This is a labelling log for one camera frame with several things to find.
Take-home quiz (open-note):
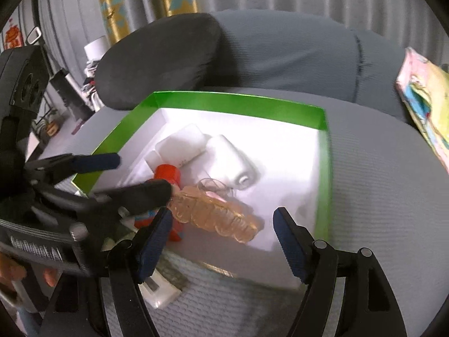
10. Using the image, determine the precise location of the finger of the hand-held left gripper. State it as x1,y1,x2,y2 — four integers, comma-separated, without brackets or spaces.
24,152,120,183
35,179,172,218

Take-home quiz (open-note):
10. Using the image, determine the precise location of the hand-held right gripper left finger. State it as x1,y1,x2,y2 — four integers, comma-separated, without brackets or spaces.
42,207,174,337

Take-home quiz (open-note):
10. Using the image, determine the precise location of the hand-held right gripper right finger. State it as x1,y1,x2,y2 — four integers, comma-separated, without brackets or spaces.
273,206,409,337

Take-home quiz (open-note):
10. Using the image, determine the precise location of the red bottle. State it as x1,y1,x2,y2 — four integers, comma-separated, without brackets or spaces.
134,164,184,243

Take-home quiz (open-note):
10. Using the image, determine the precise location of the white bottle with blue label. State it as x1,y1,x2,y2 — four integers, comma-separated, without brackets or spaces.
145,124,206,176

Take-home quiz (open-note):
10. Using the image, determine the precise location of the amber and pink hair clip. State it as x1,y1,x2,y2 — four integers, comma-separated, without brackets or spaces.
168,177,262,243

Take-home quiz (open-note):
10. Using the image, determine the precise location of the large plain white bottle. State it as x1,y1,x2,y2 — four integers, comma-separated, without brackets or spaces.
205,134,261,191

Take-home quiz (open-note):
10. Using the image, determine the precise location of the green cardboard box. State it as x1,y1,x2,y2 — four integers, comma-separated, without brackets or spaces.
70,91,334,290

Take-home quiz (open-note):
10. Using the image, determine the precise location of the person's left hand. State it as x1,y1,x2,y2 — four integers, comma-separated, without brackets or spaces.
0,253,60,293

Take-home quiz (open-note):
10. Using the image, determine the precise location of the black bag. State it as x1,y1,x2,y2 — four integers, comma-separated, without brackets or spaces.
49,68,93,120

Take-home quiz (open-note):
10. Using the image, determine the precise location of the pile of printed clothes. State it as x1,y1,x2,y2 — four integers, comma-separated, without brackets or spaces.
82,58,106,111

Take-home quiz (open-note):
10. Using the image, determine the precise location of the grey sofa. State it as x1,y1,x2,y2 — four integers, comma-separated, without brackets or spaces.
35,9,449,337

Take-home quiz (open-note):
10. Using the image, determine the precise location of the white paper sheet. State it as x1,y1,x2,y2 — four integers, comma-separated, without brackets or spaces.
84,38,107,60

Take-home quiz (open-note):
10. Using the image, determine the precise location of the black cushion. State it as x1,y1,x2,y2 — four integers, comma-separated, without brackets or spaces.
95,12,223,111

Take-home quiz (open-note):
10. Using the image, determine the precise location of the printed pastel blanket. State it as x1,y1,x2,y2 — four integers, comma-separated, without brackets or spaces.
395,46,449,174

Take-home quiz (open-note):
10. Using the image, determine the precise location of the red wall decoration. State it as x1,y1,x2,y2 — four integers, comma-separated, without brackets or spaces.
3,19,25,50

